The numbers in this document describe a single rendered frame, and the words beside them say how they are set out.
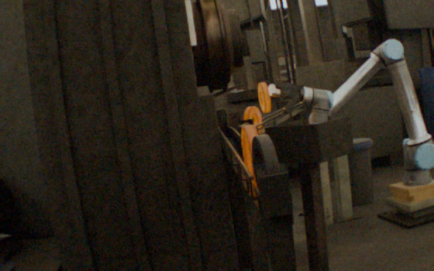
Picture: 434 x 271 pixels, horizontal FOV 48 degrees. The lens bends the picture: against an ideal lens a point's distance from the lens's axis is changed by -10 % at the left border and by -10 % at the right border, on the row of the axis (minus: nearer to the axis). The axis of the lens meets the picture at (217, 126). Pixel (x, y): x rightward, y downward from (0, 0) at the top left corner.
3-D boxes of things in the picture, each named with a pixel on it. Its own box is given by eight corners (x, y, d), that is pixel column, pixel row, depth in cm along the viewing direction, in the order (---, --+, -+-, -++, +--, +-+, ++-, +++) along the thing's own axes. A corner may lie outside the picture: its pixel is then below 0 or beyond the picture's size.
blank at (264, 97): (261, 84, 267) (268, 82, 267) (256, 82, 282) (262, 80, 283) (266, 114, 269) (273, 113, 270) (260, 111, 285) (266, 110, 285)
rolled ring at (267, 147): (260, 128, 147) (248, 129, 146) (277, 140, 129) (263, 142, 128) (266, 192, 150) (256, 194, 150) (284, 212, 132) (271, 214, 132)
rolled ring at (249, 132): (260, 193, 163) (250, 195, 163) (249, 136, 169) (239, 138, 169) (267, 177, 146) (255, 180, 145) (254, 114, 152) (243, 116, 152)
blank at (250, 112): (251, 141, 295) (256, 140, 293) (240, 120, 286) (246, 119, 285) (260, 121, 305) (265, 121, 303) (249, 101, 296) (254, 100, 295)
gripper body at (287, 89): (279, 82, 280) (301, 86, 281) (277, 98, 280) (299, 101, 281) (282, 81, 272) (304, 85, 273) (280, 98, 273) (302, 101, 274)
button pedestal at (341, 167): (339, 224, 311) (328, 123, 308) (328, 216, 335) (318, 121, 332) (363, 218, 313) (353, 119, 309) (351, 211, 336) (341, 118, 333)
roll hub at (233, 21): (235, 66, 232) (225, 5, 231) (229, 70, 260) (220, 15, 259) (248, 65, 233) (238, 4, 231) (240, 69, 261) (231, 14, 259)
